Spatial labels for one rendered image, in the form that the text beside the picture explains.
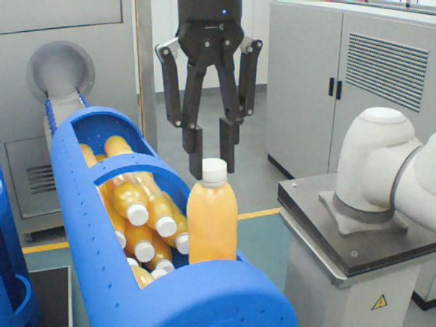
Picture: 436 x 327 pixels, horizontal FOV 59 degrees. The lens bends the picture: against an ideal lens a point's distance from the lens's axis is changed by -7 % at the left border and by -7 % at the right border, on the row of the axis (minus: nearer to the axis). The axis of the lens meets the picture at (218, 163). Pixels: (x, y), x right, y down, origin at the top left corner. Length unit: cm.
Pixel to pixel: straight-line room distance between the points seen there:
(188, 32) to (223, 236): 27
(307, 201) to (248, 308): 58
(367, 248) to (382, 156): 21
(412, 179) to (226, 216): 45
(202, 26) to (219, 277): 30
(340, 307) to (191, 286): 58
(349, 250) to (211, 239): 46
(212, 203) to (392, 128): 49
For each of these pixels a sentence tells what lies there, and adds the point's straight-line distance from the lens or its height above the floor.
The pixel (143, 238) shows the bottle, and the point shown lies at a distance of 88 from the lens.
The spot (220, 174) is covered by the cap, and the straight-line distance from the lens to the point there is 54.
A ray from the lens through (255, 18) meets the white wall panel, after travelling 597.
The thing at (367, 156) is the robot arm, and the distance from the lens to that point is 91.
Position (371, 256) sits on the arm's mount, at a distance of 95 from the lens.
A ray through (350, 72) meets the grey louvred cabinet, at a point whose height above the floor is 109.
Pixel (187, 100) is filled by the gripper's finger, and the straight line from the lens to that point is 50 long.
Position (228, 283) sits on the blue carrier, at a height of 123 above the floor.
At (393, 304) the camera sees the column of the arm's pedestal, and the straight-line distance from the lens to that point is 114.
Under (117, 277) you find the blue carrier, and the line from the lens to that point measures 60.
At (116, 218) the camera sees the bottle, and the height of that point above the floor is 113.
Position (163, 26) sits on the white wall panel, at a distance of 561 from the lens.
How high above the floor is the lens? 157
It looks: 24 degrees down
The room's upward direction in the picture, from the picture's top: straight up
